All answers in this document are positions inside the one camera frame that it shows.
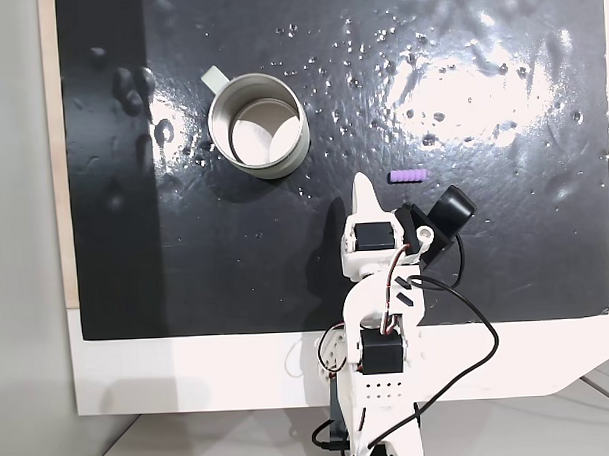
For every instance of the black camera box with mount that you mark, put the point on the black camera box with mount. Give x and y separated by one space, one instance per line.
451 208

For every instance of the white board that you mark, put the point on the white board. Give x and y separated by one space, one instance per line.
189 372

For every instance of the purple ribbed pen grip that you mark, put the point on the purple ribbed pen grip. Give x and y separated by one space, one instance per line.
408 176

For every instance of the light wooden board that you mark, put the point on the light wooden board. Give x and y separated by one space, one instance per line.
54 146

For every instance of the black glossy mat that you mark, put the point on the black glossy mat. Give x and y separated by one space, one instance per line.
336 267

